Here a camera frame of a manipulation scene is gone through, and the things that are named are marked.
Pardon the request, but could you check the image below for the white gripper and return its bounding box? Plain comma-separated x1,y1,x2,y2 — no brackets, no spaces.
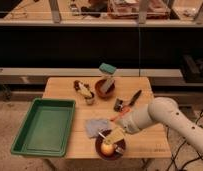
103,117,134,145

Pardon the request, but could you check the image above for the grey cloth towel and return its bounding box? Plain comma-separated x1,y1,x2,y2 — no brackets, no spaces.
85,119,110,138

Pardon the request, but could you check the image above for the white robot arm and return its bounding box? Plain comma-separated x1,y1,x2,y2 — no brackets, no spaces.
104,97,203,156

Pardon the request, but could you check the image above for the metal spoon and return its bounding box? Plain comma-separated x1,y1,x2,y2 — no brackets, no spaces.
98,132,124,154

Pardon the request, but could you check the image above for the dark brown front bowl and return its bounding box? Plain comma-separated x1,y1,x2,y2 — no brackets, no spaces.
95,130,126,161

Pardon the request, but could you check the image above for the yellow round fruit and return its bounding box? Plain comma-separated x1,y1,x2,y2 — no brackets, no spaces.
101,143,114,156

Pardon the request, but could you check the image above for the orange carrot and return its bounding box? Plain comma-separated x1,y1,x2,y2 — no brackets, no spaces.
110,107,130,122

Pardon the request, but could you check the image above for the small dark metal cup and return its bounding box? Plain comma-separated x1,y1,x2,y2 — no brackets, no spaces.
114,99,124,112

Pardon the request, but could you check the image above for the wooden table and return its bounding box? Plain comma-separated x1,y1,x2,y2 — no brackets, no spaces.
43,77,171,159

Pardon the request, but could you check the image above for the brown rear bowl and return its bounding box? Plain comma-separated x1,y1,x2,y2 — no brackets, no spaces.
95,78,115,99

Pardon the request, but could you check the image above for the brown white plush toy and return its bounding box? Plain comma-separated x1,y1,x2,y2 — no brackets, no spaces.
74,80,94,105

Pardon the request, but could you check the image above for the green topped sponge brush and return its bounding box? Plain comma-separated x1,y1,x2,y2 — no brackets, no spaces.
99,63,116,93

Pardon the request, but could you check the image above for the green plastic tray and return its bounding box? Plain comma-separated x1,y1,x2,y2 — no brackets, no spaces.
11,98,76,157

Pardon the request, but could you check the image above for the dark equipment box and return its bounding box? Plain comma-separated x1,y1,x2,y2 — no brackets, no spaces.
181,55,203,83

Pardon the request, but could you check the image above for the black handled knife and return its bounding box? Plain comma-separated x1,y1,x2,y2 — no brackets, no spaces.
128,90,142,106

